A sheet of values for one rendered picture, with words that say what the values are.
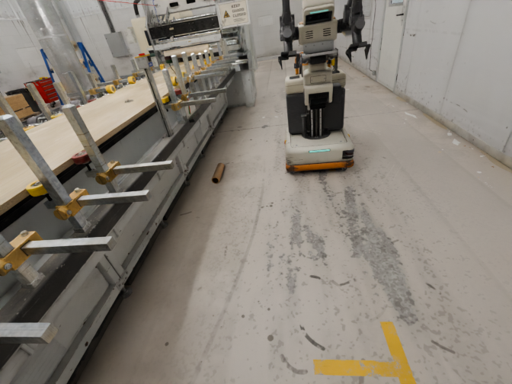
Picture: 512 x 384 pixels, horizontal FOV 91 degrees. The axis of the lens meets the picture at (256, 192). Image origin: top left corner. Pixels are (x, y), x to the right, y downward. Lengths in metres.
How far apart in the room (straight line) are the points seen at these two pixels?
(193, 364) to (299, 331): 0.53
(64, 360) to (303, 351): 1.08
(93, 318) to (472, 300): 1.91
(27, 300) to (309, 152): 2.04
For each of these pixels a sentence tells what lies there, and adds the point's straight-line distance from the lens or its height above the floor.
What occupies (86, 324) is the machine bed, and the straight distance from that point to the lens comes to 1.66.
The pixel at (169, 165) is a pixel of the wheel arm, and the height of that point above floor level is 0.81.
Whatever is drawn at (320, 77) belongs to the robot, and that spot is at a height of 0.86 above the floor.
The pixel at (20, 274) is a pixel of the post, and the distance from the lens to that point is 1.07.
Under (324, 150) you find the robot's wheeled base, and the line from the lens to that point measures 2.36.
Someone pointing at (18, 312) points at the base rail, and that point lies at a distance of 1.06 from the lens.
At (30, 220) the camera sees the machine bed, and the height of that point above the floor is 0.77.
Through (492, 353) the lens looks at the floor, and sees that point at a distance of 1.60.
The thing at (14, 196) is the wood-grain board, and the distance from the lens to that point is 1.25.
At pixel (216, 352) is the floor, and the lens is 1.46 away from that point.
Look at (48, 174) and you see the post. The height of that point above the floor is 0.96.
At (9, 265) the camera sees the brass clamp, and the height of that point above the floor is 0.82.
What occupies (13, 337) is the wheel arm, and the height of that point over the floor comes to 0.82.
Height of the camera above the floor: 1.29
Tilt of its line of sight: 34 degrees down
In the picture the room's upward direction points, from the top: 10 degrees counter-clockwise
